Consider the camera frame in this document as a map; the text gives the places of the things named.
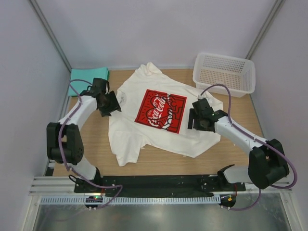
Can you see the white slotted cable duct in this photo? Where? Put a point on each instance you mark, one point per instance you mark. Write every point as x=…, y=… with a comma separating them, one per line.
x=80, y=200

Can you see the folded teal t-shirt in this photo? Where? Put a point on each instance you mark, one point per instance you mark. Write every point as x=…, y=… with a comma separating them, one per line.
x=82, y=79

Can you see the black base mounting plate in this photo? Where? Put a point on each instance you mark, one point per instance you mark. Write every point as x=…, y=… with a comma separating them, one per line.
x=155, y=186

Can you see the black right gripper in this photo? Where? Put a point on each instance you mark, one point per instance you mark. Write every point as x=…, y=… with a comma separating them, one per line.
x=192, y=116

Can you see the aluminium frame rail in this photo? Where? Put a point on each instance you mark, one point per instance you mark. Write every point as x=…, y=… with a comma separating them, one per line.
x=51, y=186

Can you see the white perforated plastic basket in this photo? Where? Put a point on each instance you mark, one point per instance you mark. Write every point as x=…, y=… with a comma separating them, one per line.
x=237, y=74

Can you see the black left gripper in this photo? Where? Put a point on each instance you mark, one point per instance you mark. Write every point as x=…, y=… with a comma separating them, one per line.
x=114, y=106

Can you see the white printed t-shirt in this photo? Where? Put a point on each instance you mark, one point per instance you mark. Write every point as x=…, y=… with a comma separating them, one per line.
x=155, y=111

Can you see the base electronics board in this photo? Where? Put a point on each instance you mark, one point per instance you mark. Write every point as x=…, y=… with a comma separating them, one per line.
x=93, y=202
x=227, y=201

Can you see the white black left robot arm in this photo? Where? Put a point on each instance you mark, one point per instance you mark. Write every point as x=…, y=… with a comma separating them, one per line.
x=64, y=142

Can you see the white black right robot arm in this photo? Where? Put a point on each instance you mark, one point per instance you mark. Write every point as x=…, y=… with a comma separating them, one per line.
x=266, y=160

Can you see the left base electronics board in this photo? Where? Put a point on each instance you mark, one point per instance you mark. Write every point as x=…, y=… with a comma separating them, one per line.
x=93, y=202

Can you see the right base electronics board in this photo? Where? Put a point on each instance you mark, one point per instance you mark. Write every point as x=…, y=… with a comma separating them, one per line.
x=227, y=201

